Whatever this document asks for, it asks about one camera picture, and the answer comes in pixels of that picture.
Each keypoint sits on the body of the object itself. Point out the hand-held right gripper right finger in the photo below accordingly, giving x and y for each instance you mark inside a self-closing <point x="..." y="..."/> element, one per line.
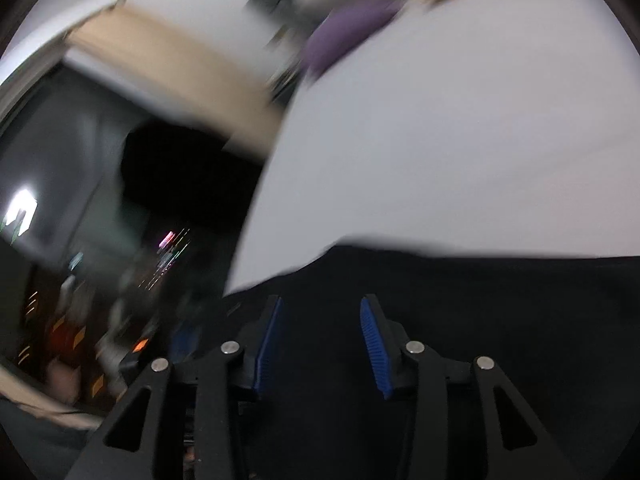
<point x="374" y="345"/>

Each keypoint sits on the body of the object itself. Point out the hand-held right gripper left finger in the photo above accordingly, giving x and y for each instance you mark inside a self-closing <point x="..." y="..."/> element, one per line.
<point x="267" y="345"/>

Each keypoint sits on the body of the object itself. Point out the black pants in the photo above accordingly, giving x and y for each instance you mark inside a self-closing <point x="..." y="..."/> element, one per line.
<point x="475" y="310"/>

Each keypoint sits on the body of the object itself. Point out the white bed sheet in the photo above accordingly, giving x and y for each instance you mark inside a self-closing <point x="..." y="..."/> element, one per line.
<point x="450" y="135"/>

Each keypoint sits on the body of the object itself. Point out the purple cloth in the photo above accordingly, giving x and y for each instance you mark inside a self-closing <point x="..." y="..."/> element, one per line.
<point x="345" y="32"/>

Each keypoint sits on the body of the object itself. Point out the wooden bed frame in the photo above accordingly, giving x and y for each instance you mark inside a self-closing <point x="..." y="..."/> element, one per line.
<point x="170" y="70"/>

